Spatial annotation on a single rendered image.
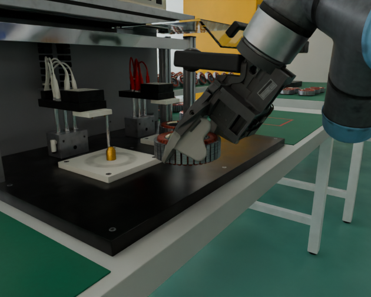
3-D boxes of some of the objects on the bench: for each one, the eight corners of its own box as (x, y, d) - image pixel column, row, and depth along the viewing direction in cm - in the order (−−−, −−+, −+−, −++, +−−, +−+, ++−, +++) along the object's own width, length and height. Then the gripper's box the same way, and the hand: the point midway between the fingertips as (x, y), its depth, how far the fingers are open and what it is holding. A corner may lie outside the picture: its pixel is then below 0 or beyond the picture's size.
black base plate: (284, 145, 89) (285, 138, 88) (112, 257, 38) (111, 241, 38) (156, 126, 115) (156, 120, 114) (-46, 177, 64) (-48, 167, 64)
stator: (209, 136, 85) (209, 122, 84) (182, 144, 77) (182, 129, 76) (178, 130, 92) (178, 118, 91) (150, 137, 83) (149, 124, 82)
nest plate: (218, 139, 86) (218, 135, 86) (186, 152, 74) (186, 147, 74) (174, 132, 95) (174, 128, 94) (140, 142, 83) (140, 138, 82)
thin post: (113, 152, 74) (111, 110, 72) (109, 153, 73) (106, 111, 71) (109, 151, 75) (106, 109, 73) (104, 152, 74) (101, 110, 71)
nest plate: (162, 162, 67) (162, 156, 67) (108, 183, 55) (108, 177, 55) (113, 151, 75) (113, 145, 75) (58, 167, 64) (57, 161, 63)
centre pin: (118, 158, 65) (117, 146, 65) (111, 161, 64) (110, 148, 63) (111, 157, 66) (111, 145, 66) (104, 159, 65) (103, 147, 64)
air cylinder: (89, 151, 75) (87, 128, 74) (61, 159, 69) (59, 134, 68) (76, 148, 78) (73, 126, 76) (48, 155, 72) (45, 131, 70)
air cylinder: (155, 133, 94) (154, 115, 93) (138, 138, 88) (136, 118, 87) (142, 131, 97) (142, 113, 95) (125, 135, 91) (123, 116, 89)
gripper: (267, 77, 33) (181, 198, 44) (311, 72, 48) (239, 164, 58) (210, 32, 36) (142, 157, 46) (268, 40, 50) (206, 134, 61)
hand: (185, 148), depth 53 cm, fingers closed on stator, 13 cm apart
